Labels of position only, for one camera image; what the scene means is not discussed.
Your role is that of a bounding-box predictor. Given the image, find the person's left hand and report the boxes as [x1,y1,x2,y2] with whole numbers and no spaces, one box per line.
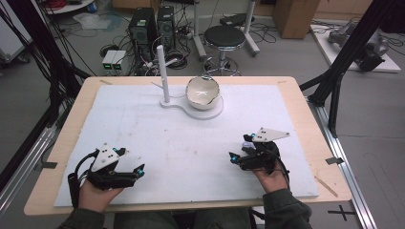
[77,178,124,214]

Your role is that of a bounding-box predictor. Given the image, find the person's legs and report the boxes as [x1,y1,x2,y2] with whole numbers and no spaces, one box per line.
[113,207,253,229]

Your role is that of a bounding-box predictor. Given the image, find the thin wooden stick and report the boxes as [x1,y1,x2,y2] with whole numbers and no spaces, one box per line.
[313,175,339,198]

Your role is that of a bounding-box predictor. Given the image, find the aluminium rail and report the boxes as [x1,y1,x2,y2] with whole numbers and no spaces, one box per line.
[306,94,379,229]
[0,126,59,212]

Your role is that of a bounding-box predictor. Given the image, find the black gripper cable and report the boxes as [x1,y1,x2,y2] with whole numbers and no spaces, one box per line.
[67,148,100,210]
[271,150,291,189]

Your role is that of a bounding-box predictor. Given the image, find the small white box green display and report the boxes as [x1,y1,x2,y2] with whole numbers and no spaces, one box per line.
[101,49,117,72]
[111,50,128,72]

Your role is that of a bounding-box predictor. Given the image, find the white foam board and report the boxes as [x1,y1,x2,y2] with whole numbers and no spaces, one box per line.
[53,83,320,208]

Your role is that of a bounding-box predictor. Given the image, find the black tape cross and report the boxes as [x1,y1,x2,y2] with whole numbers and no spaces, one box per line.
[327,204,356,222]

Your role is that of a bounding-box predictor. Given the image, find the black computer tower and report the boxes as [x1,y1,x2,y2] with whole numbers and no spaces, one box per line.
[128,7,160,63]
[157,5,177,52]

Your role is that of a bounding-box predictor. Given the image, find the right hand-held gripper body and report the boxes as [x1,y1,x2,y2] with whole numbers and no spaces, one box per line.
[238,127,291,176]

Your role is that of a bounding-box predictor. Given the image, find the white platform with grey device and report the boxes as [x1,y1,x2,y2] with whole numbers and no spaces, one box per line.
[309,22,402,74]

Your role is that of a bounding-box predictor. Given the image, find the brown cardboard box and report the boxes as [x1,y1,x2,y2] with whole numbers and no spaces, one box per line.
[272,0,322,40]

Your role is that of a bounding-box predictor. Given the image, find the black round stool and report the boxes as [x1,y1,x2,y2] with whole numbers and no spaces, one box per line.
[202,25,247,76]

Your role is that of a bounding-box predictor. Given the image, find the black metal frame stand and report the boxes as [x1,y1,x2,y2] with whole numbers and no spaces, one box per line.
[299,0,405,138]

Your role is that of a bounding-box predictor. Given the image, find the white metal stand legs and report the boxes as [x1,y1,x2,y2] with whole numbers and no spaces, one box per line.
[190,0,261,62]

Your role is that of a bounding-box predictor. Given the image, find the round white table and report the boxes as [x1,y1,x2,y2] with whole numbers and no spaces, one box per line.
[40,0,97,16]

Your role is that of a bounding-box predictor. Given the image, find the person's right hand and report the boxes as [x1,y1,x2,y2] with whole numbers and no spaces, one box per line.
[252,163,289,195]

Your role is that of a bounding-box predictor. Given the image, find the black metal frame with cables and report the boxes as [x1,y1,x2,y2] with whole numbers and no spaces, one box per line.
[0,0,92,192]

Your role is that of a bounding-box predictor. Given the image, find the white stand with pole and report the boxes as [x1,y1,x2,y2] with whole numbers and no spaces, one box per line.
[151,44,224,121]

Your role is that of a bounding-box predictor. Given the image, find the white eggshell-shaped bowl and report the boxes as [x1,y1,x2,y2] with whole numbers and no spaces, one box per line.
[184,75,222,112]

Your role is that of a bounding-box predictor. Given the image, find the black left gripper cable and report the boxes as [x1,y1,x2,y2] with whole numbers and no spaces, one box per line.
[67,148,100,210]

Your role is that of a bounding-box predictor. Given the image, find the clear plastic bag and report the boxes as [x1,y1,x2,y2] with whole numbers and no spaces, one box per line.
[72,11,113,31]

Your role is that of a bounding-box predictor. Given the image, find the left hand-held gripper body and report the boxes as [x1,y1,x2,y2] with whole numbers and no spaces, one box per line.
[85,143,138,191]

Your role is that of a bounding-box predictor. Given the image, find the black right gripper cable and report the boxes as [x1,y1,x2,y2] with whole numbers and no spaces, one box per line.
[271,150,291,189]

